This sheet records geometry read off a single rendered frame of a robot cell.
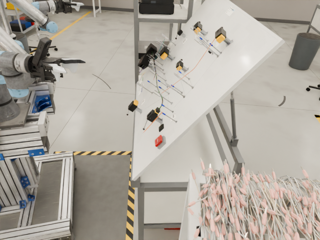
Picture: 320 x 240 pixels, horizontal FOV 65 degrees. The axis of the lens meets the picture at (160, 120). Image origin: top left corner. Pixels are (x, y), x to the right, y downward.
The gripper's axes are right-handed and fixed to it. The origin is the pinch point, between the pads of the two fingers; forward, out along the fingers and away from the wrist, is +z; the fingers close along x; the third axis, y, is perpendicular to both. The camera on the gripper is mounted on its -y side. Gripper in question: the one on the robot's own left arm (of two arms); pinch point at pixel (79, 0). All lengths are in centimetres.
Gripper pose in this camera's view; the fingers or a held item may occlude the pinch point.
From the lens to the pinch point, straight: 220.0
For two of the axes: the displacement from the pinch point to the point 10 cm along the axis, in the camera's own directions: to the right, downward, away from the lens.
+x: 6.3, 5.8, -5.2
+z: 7.7, -3.5, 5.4
